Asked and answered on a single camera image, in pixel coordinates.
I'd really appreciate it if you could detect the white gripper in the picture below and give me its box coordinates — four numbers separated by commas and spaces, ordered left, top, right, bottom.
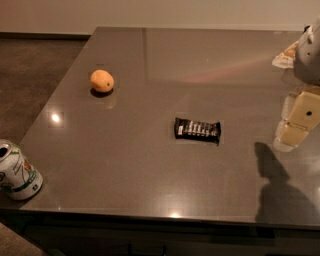
273, 18, 320, 152

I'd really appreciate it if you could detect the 7up soda can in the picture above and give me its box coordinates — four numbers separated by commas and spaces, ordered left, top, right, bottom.
0, 139, 43, 200

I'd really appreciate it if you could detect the black snack bar wrapper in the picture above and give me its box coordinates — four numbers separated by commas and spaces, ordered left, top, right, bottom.
174, 118, 221, 145

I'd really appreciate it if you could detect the white snack packet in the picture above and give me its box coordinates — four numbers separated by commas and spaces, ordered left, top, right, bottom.
272, 42, 298, 69

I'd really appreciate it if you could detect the orange fruit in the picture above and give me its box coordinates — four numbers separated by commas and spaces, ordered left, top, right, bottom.
90, 70, 114, 93

